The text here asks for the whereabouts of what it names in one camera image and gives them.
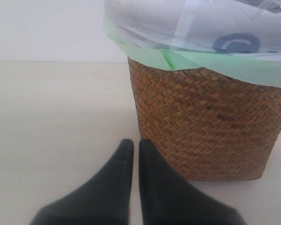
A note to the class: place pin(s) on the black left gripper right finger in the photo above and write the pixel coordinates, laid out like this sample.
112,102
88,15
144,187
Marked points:
168,199

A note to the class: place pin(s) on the red label clear plastic bottle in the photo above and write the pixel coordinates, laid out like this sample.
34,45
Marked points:
273,6

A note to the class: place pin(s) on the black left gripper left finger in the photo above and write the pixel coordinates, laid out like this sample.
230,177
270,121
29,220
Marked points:
103,200

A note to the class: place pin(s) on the woven brown wicker basket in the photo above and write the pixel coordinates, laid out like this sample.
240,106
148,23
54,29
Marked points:
207,126

